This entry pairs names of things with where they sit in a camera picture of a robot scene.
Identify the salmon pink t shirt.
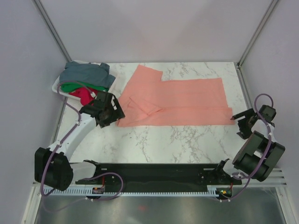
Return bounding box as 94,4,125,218
117,65,234,127

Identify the white plastic laundry basket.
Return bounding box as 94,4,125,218
51,60,119,105

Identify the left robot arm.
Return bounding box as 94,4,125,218
34,91,125,195

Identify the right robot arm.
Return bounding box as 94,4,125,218
214,105,285,184

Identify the red t shirt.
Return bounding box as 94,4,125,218
69,87,98,105

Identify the grey blue t shirt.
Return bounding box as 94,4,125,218
59,61,116,89

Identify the green t shirt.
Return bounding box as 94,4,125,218
57,81,109,93

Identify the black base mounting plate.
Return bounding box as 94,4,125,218
76,163,242,193

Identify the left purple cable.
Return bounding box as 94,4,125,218
40,80,124,212

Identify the white slotted cable duct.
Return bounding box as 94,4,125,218
51,185,219,197

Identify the right aluminium frame post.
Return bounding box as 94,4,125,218
235,0,280,69

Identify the aluminium frame post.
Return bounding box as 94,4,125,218
235,0,280,69
32,0,72,62

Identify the left aluminium frame post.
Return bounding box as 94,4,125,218
32,0,72,62

